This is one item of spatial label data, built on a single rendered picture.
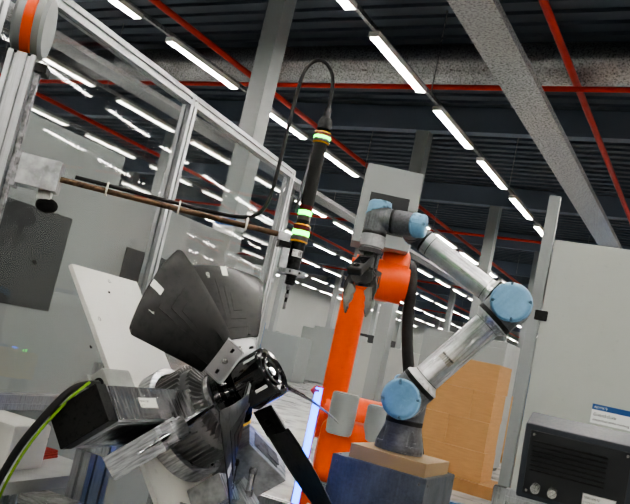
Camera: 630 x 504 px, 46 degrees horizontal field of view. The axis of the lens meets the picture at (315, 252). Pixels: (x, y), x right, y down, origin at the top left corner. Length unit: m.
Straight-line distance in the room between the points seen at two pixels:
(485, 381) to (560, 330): 6.19
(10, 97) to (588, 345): 2.53
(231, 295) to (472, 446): 7.95
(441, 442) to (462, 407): 0.51
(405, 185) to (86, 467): 4.27
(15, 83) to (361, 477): 1.42
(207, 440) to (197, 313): 0.29
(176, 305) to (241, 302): 0.32
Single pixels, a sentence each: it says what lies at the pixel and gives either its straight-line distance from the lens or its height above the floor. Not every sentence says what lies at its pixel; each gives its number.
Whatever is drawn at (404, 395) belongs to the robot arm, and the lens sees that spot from 2.19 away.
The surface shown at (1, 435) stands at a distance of 1.94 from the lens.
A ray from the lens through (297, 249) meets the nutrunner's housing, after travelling 1.81.
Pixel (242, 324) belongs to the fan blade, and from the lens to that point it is 1.81.
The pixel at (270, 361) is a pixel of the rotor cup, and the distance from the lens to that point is 1.72.
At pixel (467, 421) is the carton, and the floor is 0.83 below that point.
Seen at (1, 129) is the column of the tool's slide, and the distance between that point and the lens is 1.82.
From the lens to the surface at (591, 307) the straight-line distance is 3.46.
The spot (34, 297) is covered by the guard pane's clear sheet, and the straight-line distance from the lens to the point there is 2.17.
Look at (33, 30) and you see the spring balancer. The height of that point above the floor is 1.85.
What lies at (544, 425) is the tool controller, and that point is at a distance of 1.94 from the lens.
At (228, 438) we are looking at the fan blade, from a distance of 1.42.
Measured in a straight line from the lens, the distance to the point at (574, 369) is 3.44.
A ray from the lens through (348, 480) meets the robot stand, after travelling 2.31.
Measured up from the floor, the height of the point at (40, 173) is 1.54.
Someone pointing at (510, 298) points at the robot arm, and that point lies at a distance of 2.19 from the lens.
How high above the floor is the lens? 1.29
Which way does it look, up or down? 7 degrees up
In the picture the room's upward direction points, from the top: 12 degrees clockwise
